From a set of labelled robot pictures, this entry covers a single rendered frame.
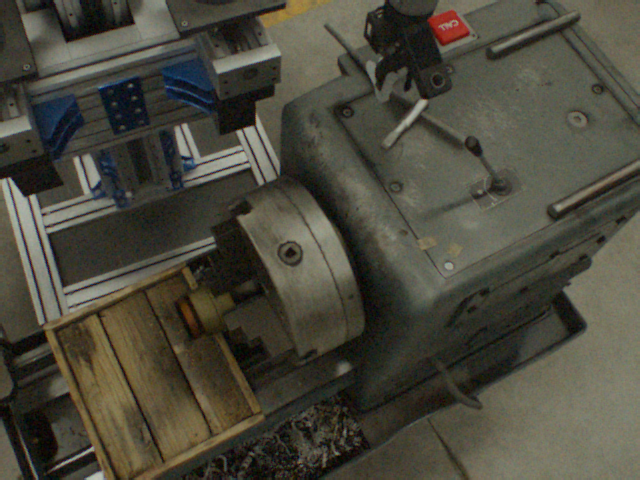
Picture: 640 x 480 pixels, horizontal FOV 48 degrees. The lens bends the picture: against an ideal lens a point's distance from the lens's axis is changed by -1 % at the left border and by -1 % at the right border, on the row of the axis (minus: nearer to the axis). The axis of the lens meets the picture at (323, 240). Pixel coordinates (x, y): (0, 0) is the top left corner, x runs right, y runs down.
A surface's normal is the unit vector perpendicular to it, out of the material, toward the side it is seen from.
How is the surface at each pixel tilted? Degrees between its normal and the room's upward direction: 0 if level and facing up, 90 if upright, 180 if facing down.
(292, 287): 30
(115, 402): 0
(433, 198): 0
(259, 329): 4
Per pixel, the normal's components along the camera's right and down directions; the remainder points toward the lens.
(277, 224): 0.00, -0.53
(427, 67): 0.29, 0.01
